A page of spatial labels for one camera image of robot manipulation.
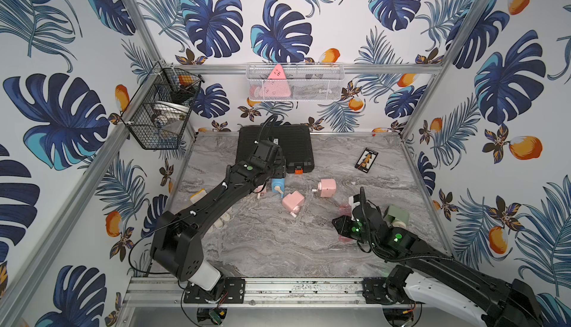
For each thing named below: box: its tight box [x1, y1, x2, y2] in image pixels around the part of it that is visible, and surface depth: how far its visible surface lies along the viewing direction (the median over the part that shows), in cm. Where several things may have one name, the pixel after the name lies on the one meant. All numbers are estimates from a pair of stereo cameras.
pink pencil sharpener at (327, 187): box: [311, 178, 337, 198], surface depth 94 cm
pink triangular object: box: [263, 63, 291, 98], surface depth 92 cm
